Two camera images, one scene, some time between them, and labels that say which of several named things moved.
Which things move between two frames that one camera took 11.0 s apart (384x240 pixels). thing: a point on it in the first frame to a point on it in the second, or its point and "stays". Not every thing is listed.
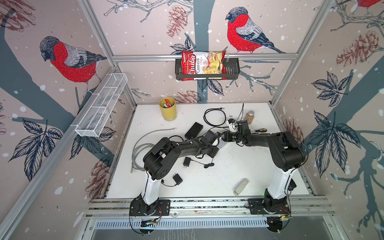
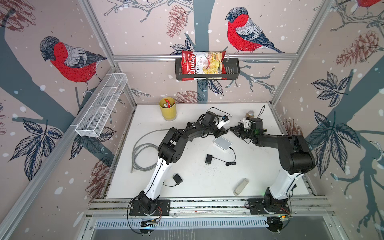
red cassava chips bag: (208, 62) stays
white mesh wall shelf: (94, 116) stays
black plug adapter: (186, 162) to (208, 159)
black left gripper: (216, 149) to (219, 132)
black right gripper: (226, 136) to (238, 128)
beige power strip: (241, 187) stays
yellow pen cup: (168, 108) stays
